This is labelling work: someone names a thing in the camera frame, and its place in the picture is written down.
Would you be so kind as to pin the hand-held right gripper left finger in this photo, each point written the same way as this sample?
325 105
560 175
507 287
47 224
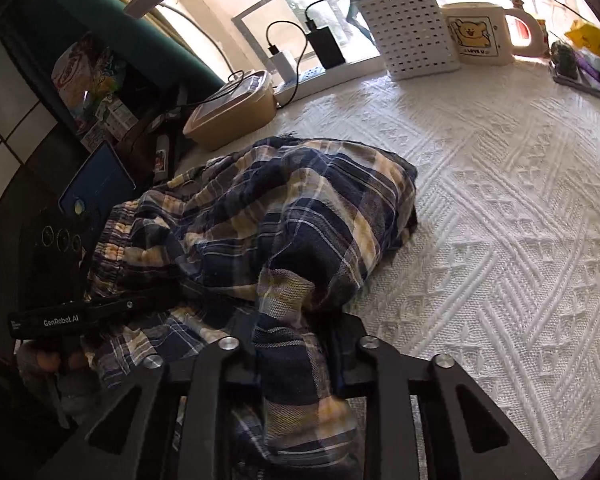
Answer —
215 375

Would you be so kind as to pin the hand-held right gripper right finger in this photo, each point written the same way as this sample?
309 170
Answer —
375 375

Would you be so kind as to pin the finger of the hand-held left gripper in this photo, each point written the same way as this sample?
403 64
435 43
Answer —
152 304

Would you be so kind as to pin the blue plaid pants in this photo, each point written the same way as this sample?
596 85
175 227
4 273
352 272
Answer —
300 220

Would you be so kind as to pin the person's left hand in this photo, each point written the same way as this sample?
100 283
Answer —
45 360

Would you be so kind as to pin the tablet with blue screen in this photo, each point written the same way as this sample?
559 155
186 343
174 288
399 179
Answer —
100 180

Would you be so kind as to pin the dark cylindrical tube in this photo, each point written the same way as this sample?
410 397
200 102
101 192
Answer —
161 160

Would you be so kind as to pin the small printed white box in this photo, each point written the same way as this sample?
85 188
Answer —
95 136

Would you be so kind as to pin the tall printed white box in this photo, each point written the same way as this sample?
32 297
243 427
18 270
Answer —
116 114

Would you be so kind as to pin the white textured tablecloth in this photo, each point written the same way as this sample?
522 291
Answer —
505 235

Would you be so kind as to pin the beige lidded lunch box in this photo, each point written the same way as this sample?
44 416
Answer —
230 120

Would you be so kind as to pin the red white snack bag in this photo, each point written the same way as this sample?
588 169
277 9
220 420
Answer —
72 75

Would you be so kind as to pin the yellow green snack bag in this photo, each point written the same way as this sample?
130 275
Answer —
105 72

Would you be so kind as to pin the white charger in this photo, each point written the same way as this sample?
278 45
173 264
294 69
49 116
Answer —
285 67

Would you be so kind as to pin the white power strip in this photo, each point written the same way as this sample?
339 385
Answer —
340 77

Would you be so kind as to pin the black charger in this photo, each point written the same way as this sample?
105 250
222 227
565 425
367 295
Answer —
326 45

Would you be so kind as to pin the white perforated basket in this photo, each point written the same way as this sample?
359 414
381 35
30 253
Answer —
410 35

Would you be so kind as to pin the cream bear print mug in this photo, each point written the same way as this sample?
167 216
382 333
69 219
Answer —
480 35

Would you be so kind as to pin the dark small tray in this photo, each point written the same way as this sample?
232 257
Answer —
565 60

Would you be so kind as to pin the yellow packet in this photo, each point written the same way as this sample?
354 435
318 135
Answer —
592 40

